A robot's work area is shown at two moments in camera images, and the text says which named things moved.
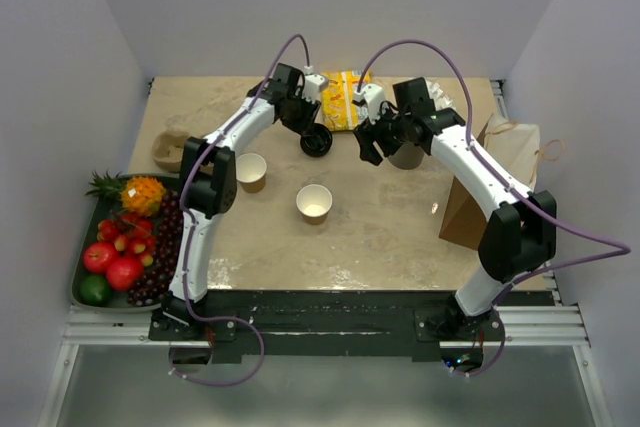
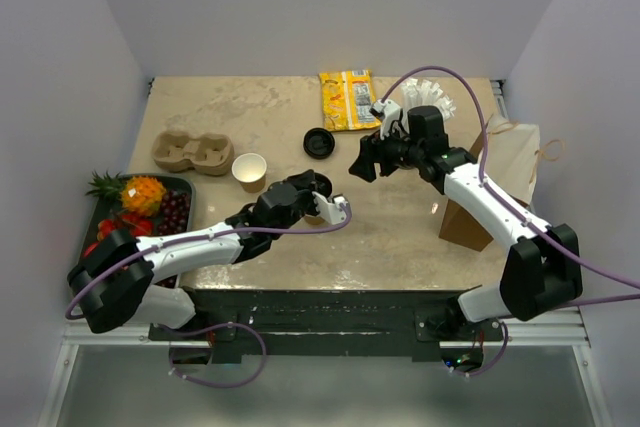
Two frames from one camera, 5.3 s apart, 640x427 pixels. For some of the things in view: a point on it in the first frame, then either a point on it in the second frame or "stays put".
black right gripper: x=368 y=134 -> x=373 y=150
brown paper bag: x=515 y=147 stays put
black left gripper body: x=301 y=114 -> x=304 y=205
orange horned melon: x=142 y=196 stays put
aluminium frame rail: x=84 y=327 stays put
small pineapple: x=107 y=189 stays put
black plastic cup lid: x=316 y=141 -> x=323 y=184
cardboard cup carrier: x=168 y=151 stays put
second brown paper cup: x=251 y=169 stays put
